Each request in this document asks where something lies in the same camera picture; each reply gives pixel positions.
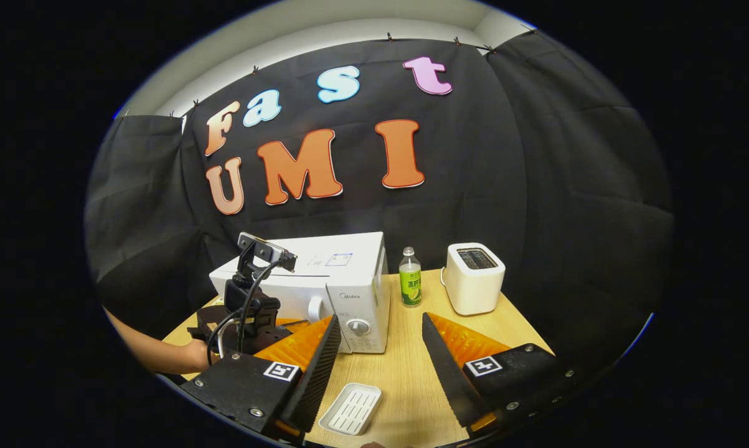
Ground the black backdrop cloth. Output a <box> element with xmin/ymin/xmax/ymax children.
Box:
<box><xmin>85</xmin><ymin>31</ymin><xmax>674</xmax><ymax>374</ymax></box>

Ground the green label drink bottle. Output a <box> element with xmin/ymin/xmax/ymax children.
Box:
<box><xmin>399</xmin><ymin>246</ymin><xmax>422</xmax><ymax>307</ymax></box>

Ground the white ridged tray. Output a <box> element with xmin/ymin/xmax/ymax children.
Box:
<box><xmin>318</xmin><ymin>383</ymin><xmax>382</xmax><ymax>436</ymax></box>

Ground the black cable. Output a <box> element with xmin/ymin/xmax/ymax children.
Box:
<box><xmin>206</xmin><ymin>260</ymin><xmax>283</xmax><ymax>368</ymax></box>

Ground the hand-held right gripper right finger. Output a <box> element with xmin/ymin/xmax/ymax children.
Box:
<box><xmin>422</xmin><ymin>312</ymin><xmax>577</xmax><ymax>439</ymax></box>

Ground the white microwave oven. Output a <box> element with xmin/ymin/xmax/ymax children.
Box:
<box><xmin>209</xmin><ymin>232</ymin><xmax>392</xmax><ymax>354</ymax></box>

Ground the white cable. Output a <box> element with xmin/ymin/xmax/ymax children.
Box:
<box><xmin>216</xmin><ymin>319</ymin><xmax>238</xmax><ymax>360</ymax></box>

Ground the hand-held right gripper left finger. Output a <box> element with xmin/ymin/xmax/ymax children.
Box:
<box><xmin>180</xmin><ymin>314</ymin><xmax>342</xmax><ymax>444</ymax></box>

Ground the white toaster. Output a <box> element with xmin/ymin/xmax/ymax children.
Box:
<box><xmin>441</xmin><ymin>243</ymin><xmax>506</xmax><ymax>316</ymax></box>

